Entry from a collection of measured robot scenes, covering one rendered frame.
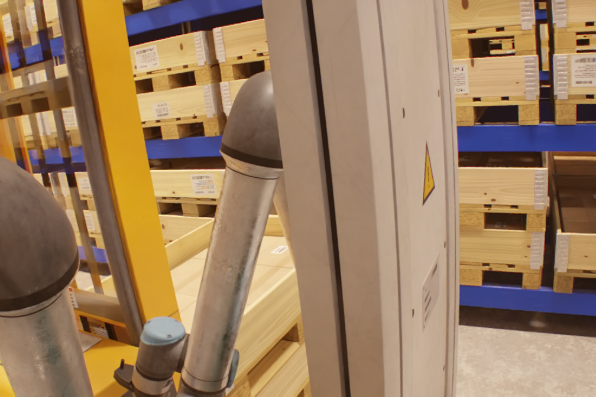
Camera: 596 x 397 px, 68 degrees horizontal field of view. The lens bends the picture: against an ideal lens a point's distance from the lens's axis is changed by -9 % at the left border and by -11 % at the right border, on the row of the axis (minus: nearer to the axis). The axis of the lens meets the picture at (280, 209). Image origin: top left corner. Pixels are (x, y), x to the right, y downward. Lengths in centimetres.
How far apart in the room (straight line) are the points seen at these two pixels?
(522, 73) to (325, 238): 229
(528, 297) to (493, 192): 63
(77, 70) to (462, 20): 189
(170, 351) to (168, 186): 257
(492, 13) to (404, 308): 227
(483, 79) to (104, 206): 192
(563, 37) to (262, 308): 184
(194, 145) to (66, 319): 290
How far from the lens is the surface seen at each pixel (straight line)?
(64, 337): 50
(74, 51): 125
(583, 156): 512
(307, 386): 225
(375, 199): 29
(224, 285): 81
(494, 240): 276
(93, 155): 125
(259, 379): 190
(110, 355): 140
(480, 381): 260
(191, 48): 324
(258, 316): 176
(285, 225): 91
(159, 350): 107
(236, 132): 73
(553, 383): 264
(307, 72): 29
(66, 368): 52
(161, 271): 142
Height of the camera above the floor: 157
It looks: 16 degrees down
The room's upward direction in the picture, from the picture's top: 7 degrees counter-clockwise
